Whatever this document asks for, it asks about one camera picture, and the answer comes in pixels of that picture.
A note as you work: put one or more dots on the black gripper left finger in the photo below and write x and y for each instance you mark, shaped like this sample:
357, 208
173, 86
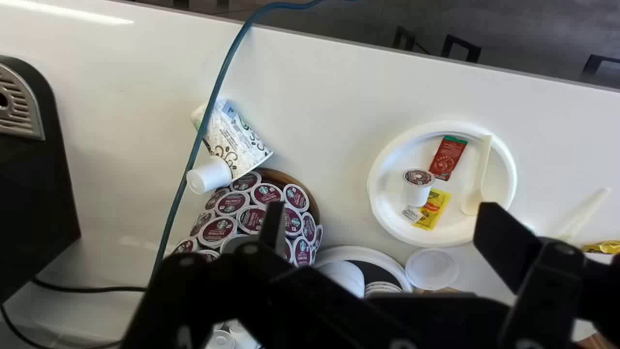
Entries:
213, 297

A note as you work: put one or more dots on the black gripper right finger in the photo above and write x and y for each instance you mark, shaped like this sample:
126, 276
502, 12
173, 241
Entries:
548, 291

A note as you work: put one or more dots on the white coffee capsule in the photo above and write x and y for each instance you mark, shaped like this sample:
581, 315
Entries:
207, 175

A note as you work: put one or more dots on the maroon lid coffee capsule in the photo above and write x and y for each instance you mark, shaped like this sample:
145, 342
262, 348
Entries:
217, 229
231, 204
252, 218
266, 194
302, 251
244, 183
297, 196
291, 221

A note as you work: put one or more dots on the dark bowl of coffee capsules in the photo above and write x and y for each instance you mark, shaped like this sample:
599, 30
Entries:
310, 200

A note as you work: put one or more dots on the white capsule with dark lid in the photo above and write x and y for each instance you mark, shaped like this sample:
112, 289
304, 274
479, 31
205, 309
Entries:
419, 190

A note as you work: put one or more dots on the white disposable plate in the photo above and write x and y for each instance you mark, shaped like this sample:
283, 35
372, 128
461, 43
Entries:
399, 161

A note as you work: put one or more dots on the black Keurig coffee machine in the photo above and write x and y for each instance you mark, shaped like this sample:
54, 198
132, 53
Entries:
31, 194

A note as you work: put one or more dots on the gold foil packet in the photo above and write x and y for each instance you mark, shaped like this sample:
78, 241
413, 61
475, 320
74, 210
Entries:
603, 247

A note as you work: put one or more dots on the open cardboard box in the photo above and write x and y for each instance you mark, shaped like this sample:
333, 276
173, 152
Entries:
601, 340

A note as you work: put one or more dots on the white plastic utensil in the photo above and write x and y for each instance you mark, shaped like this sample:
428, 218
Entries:
591, 206

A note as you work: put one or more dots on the yellow mustard packet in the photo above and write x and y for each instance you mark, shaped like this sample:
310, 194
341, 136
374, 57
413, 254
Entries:
436, 206

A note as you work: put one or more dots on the large white plastic lid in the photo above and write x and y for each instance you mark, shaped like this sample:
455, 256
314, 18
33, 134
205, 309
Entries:
360, 252

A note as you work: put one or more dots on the small white printed packet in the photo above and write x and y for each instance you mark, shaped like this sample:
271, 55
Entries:
411, 214

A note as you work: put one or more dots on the red sauce packet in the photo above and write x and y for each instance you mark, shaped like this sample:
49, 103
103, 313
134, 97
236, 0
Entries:
446, 157

